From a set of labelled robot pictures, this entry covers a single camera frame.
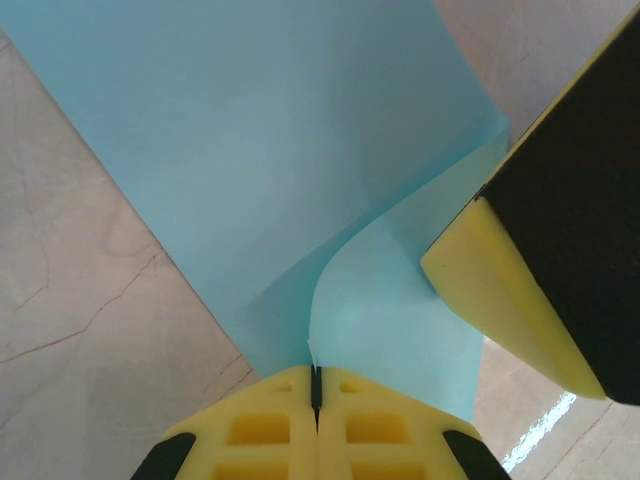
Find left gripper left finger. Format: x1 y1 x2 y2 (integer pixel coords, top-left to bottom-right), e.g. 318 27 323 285
132 364 318 480

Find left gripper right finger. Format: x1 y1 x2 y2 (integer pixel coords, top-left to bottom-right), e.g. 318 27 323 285
318 366 511 480

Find light blue paper sheet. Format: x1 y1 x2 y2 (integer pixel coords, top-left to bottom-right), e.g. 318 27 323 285
0 0 509 426

